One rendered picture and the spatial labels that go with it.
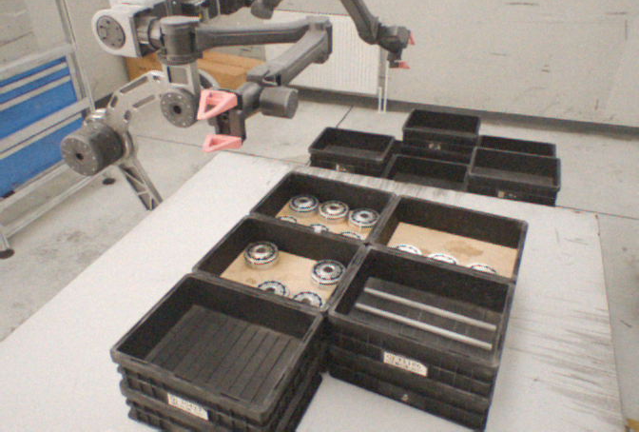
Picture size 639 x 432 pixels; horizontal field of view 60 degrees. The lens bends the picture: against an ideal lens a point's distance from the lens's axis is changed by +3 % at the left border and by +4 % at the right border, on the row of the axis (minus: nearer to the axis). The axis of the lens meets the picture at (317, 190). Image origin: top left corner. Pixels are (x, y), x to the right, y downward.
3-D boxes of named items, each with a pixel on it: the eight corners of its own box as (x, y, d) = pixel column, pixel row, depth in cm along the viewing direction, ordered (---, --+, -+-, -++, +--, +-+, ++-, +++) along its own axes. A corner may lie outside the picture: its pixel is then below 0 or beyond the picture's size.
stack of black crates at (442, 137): (396, 197, 323) (400, 127, 299) (406, 173, 346) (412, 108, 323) (465, 209, 310) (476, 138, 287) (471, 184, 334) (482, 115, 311)
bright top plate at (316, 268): (303, 276, 154) (303, 274, 154) (322, 257, 161) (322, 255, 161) (335, 288, 149) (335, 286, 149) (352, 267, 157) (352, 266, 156)
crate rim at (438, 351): (325, 321, 132) (325, 313, 131) (367, 250, 155) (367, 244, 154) (496, 378, 118) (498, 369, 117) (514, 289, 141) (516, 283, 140)
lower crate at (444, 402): (325, 379, 143) (325, 345, 137) (364, 304, 166) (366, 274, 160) (484, 439, 129) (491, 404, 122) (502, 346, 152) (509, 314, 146)
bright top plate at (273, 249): (238, 259, 161) (238, 258, 161) (253, 240, 169) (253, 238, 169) (269, 266, 158) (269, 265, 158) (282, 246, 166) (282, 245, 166)
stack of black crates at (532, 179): (455, 250, 279) (466, 173, 255) (462, 219, 302) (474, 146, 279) (540, 267, 266) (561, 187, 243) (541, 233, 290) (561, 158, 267)
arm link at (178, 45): (169, 44, 154) (166, 24, 152) (202, 48, 151) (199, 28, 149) (150, 53, 147) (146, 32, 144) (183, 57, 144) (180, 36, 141)
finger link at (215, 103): (222, 147, 96) (244, 126, 103) (216, 108, 92) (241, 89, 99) (187, 142, 98) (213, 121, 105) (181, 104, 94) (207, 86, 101)
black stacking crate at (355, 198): (250, 244, 175) (247, 214, 169) (291, 198, 198) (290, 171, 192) (365, 276, 161) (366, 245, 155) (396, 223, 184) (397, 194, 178)
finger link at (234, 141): (223, 165, 97) (246, 143, 105) (219, 128, 94) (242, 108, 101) (190, 160, 99) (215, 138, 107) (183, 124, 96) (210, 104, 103)
